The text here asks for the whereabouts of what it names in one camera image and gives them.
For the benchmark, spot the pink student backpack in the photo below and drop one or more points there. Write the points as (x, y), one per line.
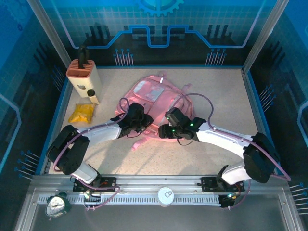
(156, 96)

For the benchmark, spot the yellow snack bag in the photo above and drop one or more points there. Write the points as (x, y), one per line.
(81, 113)

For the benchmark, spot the silver tin can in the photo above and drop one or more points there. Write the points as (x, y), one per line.
(166, 196)

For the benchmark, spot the cream knife block orange top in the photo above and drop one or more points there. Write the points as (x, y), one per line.
(81, 81)

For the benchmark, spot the small black controller board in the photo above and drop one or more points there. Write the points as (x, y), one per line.
(92, 197)
(228, 201)

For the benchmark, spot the grey aluminium front platform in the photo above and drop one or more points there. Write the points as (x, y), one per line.
(154, 216)

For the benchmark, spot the green alarm clock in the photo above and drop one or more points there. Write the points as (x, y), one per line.
(56, 205)

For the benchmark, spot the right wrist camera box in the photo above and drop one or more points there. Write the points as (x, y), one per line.
(168, 119)

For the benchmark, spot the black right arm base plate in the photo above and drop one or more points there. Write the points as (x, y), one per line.
(209, 184)

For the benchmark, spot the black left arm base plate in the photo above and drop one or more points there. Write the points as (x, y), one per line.
(108, 184)

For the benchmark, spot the slotted aluminium rail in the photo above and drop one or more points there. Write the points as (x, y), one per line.
(134, 199)

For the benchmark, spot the aluminium frame post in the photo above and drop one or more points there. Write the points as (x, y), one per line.
(264, 31)
(48, 29)

